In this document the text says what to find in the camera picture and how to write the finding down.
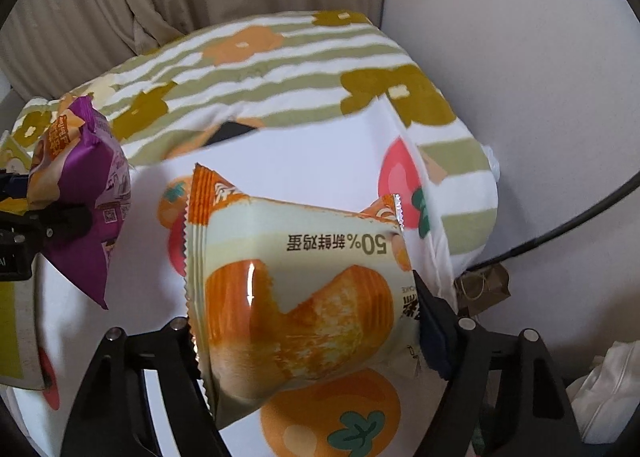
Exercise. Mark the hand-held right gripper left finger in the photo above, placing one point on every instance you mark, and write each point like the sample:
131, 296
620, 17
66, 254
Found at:
175, 342

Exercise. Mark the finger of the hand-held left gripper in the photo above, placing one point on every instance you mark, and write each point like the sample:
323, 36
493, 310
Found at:
65, 224
15, 184

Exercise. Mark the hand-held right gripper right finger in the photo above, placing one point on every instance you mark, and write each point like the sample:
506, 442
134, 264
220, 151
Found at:
432, 337

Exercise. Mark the purple snack packet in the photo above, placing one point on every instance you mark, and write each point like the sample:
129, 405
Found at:
85, 172

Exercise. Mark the green tray with white rim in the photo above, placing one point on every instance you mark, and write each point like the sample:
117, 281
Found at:
15, 332

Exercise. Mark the orange cake packet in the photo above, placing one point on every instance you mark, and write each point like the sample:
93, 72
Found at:
300, 307

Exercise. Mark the brown paper bag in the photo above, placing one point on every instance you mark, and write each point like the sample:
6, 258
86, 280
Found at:
487, 287

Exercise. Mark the white plastic bag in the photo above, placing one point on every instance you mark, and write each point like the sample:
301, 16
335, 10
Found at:
610, 397

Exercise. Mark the black phone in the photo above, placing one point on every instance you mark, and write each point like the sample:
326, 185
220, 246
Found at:
232, 133

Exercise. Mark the white fruit-print cloth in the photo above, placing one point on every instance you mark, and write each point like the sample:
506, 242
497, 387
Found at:
300, 162

